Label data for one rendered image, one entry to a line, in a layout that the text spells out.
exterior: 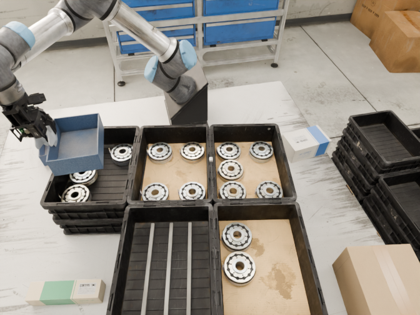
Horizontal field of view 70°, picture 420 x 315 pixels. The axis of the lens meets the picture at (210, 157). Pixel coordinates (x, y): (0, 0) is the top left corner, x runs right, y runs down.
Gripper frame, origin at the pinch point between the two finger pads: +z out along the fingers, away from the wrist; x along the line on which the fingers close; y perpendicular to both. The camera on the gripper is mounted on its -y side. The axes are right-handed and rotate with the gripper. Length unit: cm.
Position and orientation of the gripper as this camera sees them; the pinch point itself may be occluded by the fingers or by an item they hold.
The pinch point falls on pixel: (52, 142)
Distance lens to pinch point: 108.8
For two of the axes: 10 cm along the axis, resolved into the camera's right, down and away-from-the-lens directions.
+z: 1.1, 6.3, 7.7
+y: 1.9, 7.4, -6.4
